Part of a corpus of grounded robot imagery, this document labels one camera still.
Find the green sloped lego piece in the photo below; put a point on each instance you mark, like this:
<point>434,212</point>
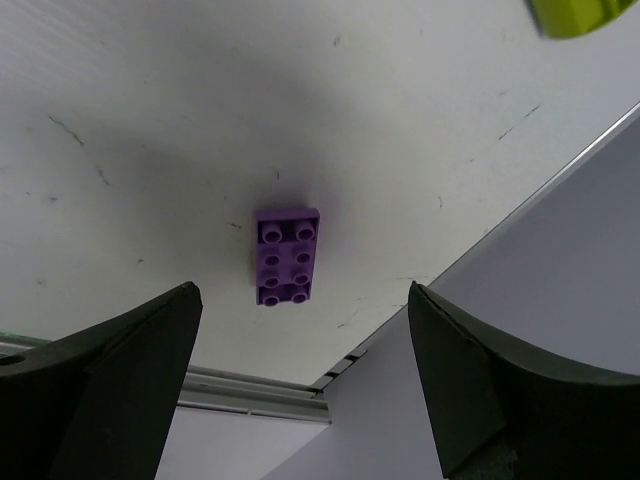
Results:
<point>568,19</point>

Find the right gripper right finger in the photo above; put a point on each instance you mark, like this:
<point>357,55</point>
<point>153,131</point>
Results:
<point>502,408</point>

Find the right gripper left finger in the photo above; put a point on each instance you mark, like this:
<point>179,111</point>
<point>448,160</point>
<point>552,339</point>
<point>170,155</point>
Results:
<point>99,404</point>

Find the purple 2x4 lego plate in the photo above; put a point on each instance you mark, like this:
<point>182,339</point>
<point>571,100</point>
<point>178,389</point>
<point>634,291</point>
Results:
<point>285,252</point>

